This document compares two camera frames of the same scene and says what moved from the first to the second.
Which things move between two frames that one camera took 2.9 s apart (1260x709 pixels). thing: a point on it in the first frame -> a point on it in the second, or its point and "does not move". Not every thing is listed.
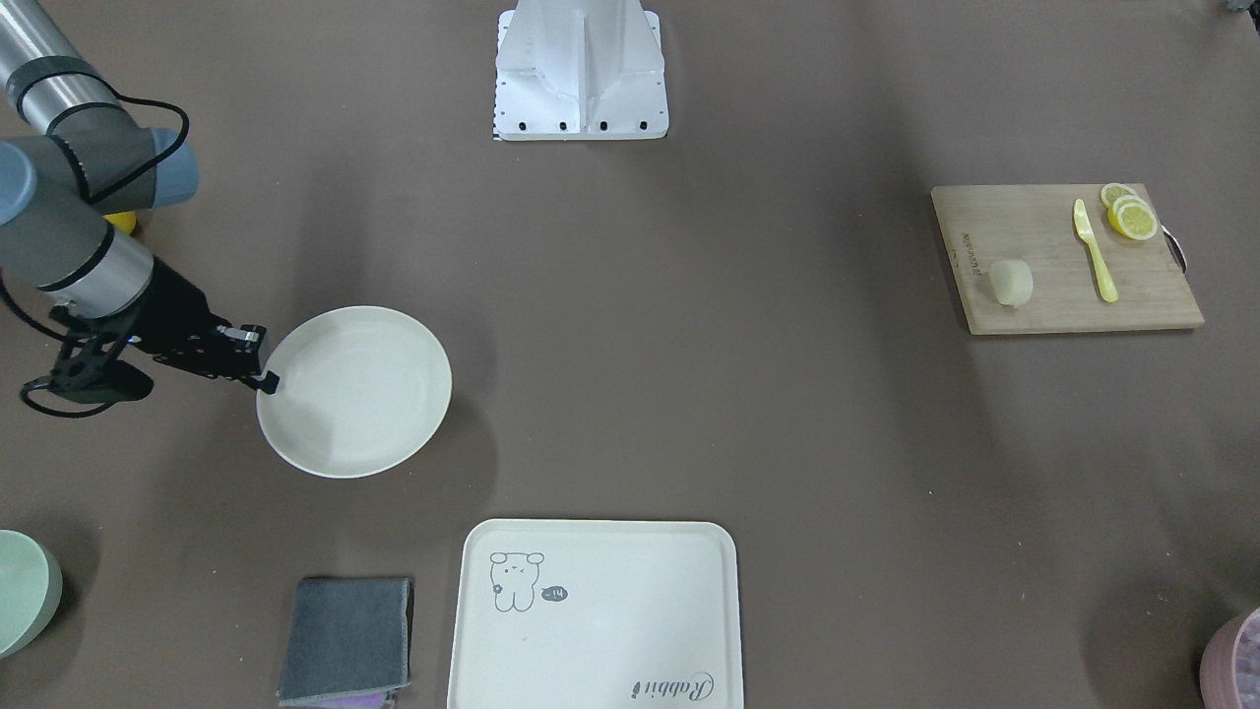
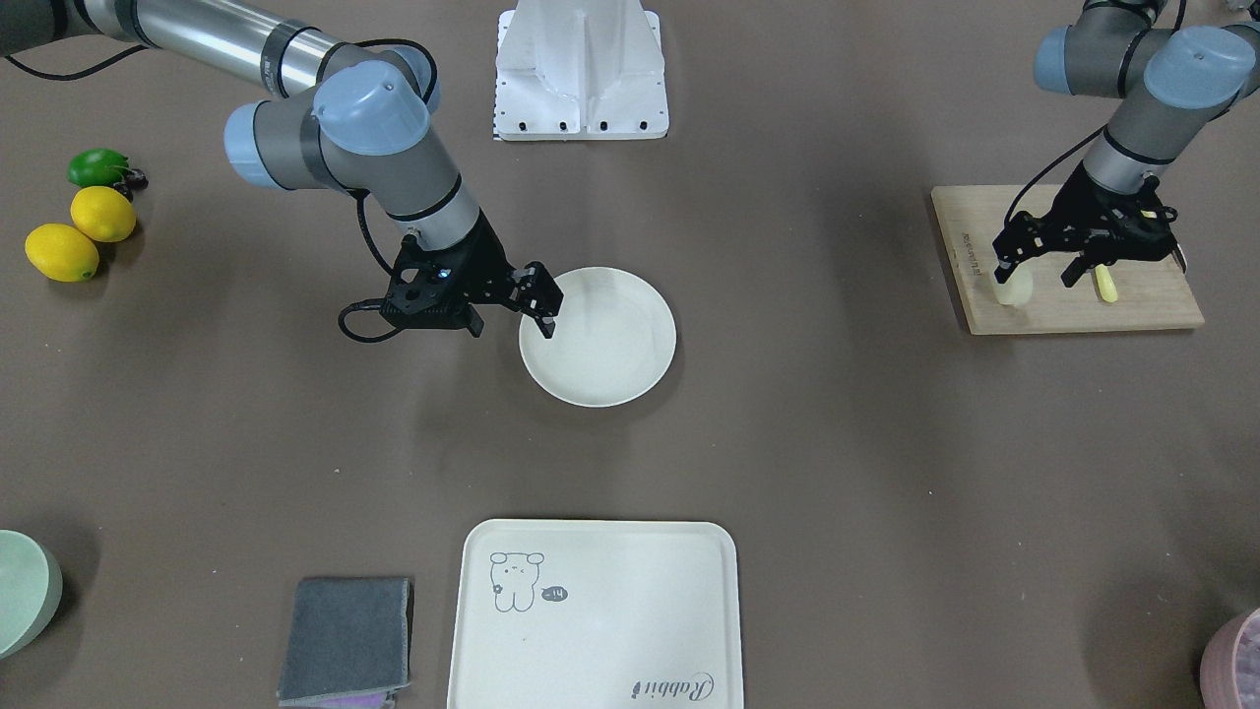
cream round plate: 361,390 -> 613,342
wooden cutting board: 981,225 does not move
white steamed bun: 1012,282 does not move
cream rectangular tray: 597,613 does not move
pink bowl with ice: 1229,671 does not move
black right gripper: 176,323 -> 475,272
